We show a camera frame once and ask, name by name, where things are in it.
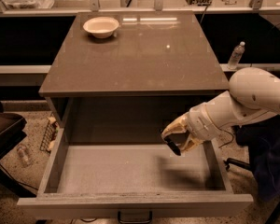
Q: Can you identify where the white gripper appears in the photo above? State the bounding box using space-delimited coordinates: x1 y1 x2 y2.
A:
161 103 219 153

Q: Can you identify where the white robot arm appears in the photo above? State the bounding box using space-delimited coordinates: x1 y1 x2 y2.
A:
161 67 280 155

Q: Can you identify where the grey cabinet with glossy top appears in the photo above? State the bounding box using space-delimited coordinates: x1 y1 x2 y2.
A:
39 11 228 145

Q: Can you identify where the open grey top drawer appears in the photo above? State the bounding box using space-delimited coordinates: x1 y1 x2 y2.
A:
18 131 253 221

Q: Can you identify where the dark blue cloth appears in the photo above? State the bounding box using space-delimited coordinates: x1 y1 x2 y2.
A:
236 116 280 201

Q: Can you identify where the clear plastic water bottle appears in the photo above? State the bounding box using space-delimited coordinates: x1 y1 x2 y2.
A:
228 41 245 70

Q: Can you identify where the black chair base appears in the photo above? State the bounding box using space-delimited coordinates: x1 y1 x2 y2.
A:
223 157 280 224

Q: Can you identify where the white ceramic bowl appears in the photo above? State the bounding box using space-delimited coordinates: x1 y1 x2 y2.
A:
83 17 119 38

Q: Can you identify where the crushed plastic bottle on floor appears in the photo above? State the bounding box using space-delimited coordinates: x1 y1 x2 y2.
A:
17 144 33 167

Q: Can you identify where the black cable on floor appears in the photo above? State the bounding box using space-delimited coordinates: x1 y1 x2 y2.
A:
217 129 236 149

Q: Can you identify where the black drawer handle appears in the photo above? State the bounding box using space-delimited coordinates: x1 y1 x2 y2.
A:
117 211 153 224

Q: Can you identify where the wire basket on floor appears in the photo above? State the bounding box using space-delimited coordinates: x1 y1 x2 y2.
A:
40 117 59 153

